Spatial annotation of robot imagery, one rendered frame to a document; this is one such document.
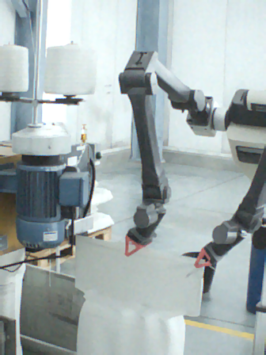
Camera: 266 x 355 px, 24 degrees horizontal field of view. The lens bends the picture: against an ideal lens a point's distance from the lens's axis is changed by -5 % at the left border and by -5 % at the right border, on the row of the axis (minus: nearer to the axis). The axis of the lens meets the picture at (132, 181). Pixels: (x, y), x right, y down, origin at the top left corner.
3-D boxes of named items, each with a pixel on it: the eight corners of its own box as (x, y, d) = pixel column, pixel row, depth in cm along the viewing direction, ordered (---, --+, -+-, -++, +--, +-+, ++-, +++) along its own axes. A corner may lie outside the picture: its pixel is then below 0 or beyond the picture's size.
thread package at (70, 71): (105, 97, 200) (108, 44, 197) (75, 98, 185) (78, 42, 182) (62, 94, 208) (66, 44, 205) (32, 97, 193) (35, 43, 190)
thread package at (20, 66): (36, 93, 211) (39, 44, 208) (10, 94, 199) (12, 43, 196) (5, 91, 218) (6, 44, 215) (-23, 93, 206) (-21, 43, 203)
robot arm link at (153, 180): (156, 70, 188) (124, 69, 193) (148, 76, 183) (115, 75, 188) (176, 195, 207) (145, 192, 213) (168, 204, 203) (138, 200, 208)
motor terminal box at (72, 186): (89, 209, 193) (90, 171, 191) (84, 217, 183) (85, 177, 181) (62, 207, 194) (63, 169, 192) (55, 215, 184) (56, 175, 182)
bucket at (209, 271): (222, 287, 479) (225, 255, 474) (207, 298, 453) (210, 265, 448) (187, 280, 493) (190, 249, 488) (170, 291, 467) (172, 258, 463)
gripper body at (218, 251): (201, 248, 195) (218, 234, 192) (214, 240, 204) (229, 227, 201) (213, 264, 194) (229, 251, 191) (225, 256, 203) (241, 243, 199)
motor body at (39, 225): (74, 243, 194) (76, 162, 190) (45, 254, 181) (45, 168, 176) (36, 234, 201) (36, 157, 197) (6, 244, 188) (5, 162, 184)
